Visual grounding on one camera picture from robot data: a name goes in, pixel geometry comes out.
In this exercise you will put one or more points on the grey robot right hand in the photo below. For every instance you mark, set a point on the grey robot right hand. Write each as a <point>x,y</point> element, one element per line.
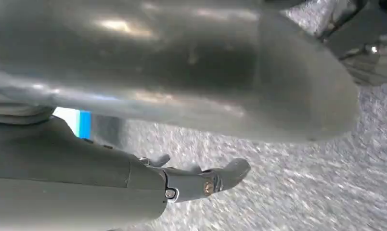
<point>180,63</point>

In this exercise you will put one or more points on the blue metal shelf rack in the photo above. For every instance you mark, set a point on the blue metal shelf rack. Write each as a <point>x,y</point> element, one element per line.
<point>85,124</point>

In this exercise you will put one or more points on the robot black metal leg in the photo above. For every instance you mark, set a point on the robot black metal leg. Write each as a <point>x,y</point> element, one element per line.
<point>365,35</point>

